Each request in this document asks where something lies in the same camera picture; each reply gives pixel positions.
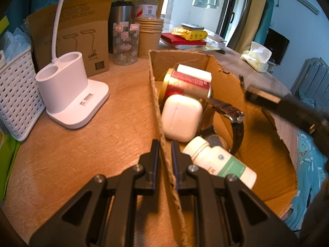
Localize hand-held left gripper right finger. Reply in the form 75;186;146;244
170;140;299;247

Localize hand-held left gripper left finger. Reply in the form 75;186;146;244
29;139;161;247

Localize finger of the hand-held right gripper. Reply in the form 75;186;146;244
244;85;286;112

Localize white pill bottle green label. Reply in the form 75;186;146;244
182;136;257;189

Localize torn brown cardboard box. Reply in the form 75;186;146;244
148;49;299;247

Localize white earbud case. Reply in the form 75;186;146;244
161;94;203;142

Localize dark strap wristwatch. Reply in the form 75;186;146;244
199;97;245;155

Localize small white box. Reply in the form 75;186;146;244
176;64;212;83

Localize red and gold tin can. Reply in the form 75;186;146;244
158;68;212;103

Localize blue printed bed sheet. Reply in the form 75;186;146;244
283;129;328;237

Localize yellow-green tissue pack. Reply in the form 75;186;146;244
241;41;272;73

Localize grey radiator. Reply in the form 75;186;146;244
290;57;329;108

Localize black television screen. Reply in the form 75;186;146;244
263;28;290;65

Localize pile of papers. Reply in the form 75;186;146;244
159;38;227;54

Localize olive curtain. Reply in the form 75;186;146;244
235;0;273;53

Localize yellow snack packet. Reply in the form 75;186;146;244
171;27;208;41

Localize grey flat case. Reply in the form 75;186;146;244
181;23;205;30

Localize white air conditioner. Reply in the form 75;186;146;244
279;0;320;16

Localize white desk lamp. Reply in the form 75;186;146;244
35;0;110;129

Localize red book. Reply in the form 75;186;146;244
161;33;207;46

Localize stack of brown paper cups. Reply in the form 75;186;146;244
136;17;165;59

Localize floral clear glass cup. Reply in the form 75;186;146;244
112;22;140;66

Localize brown cardboard lamp packaging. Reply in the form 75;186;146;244
26;0;114;77

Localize green bag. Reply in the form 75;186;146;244
0;131;22;202

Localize clear plastic water bottle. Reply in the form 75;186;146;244
134;0;158;20

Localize stainless steel tumbler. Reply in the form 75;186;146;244
108;1;135;54

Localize white plastic woven basket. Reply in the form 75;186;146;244
0;48;46;142

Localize clear plastic bags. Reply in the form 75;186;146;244
0;27;32;65

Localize black window frame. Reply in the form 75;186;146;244
218;0;252;44

